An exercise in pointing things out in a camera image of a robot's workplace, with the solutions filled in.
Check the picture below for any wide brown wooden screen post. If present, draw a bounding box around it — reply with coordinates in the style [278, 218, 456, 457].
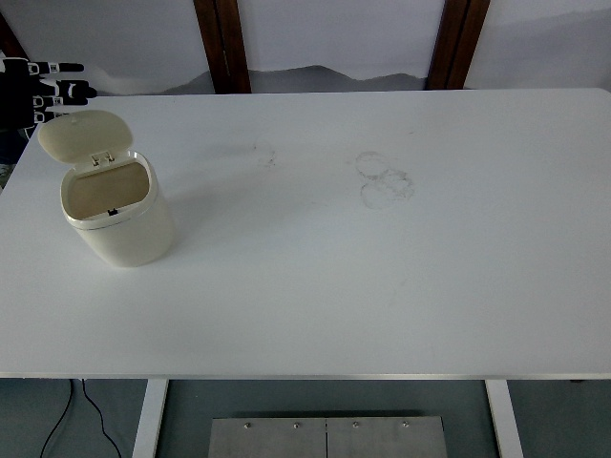
[193, 0, 253, 94]
[426, 0, 492, 91]

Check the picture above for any landscape painted screen panel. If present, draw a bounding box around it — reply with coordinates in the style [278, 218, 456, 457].
[465, 0, 611, 92]
[237, 0, 446, 94]
[0, 0, 216, 99]

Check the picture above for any black cable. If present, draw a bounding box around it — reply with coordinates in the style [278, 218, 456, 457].
[81, 380, 121, 458]
[40, 380, 75, 458]

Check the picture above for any thin brown wooden screen post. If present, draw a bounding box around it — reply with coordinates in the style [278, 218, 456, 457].
[0, 11, 29, 61]

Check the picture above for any grey metal plate with screws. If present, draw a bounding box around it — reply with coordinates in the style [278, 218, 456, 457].
[207, 416, 448, 458]

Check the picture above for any white table leg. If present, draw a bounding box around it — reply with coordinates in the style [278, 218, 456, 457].
[131, 380, 170, 458]
[484, 380, 525, 458]

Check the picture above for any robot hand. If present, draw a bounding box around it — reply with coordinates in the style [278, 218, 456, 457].
[0, 55, 98, 131]

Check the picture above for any cream lidded trash bin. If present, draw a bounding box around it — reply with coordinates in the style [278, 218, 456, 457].
[36, 109, 175, 268]

